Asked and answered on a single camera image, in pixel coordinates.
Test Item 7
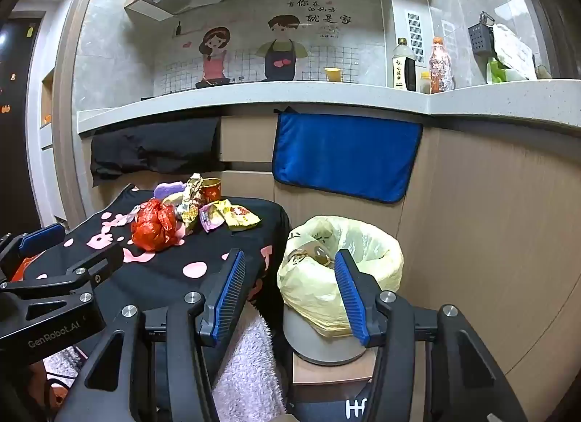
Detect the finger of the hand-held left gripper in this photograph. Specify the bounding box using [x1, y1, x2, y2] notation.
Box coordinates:
[0, 241, 125, 314]
[0, 222, 68, 284]

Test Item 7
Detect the black bag white print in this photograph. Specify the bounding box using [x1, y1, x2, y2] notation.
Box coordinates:
[290, 386, 377, 422]

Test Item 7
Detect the green plastic container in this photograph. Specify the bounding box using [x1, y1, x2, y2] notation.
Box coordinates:
[487, 57, 509, 85]

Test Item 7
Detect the gold foil wrapper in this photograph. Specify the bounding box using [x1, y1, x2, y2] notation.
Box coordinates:
[290, 243, 337, 269]

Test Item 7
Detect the black cloth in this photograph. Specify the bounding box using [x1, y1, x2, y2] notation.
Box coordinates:
[90, 116, 223, 188]

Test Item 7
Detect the brown cardboard box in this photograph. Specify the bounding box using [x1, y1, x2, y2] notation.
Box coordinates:
[290, 349, 377, 389]

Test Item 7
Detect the yellow plastic bin bag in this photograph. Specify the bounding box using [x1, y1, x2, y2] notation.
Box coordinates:
[277, 216, 405, 339]

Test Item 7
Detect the white vented column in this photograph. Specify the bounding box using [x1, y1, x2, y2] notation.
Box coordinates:
[381, 0, 436, 87]

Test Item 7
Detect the black utensil holder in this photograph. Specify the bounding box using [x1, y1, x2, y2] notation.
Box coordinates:
[468, 11, 496, 56]

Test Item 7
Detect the pink purple sponge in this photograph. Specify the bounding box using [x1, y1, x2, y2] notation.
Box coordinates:
[153, 181, 187, 205]

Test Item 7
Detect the dark sauce bottle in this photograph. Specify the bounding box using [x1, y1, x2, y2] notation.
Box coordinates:
[393, 37, 417, 91]

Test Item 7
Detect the red paper cup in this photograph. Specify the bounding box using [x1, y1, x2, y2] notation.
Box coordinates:
[201, 177, 223, 205]

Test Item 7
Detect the black pink-print covered table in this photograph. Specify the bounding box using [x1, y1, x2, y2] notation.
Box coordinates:
[9, 184, 291, 359]

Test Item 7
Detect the blue towel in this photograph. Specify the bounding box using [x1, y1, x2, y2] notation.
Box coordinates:
[271, 107, 424, 204]

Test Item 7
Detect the white stone kitchen counter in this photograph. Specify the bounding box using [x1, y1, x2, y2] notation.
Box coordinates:
[76, 78, 581, 137]

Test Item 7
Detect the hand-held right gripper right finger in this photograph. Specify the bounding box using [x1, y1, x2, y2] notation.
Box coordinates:
[333, 249, 529, 422]

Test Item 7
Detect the grey trash bin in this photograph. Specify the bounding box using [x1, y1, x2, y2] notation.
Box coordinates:
[282, 302, 377, 366]

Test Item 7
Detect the red plastic bag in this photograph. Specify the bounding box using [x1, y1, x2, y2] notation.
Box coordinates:
[131, 199, 184, 253]

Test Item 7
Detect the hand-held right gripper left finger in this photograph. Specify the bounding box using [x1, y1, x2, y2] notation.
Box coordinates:
[54, 247, 248, 422]

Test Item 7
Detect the purple white snack packet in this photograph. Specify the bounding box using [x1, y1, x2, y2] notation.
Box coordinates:
[198, 201, 228, 233]

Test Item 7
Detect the yellow snack packet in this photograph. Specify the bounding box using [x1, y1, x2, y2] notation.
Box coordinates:
[218, 199, 263, 233]

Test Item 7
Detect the orange-capped plastic bottle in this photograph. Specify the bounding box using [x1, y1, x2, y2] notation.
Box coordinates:
[429, 37, 456, 94]

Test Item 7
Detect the cartoon wall poster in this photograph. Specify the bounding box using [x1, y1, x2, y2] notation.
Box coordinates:
[152, 0, 386, 98]

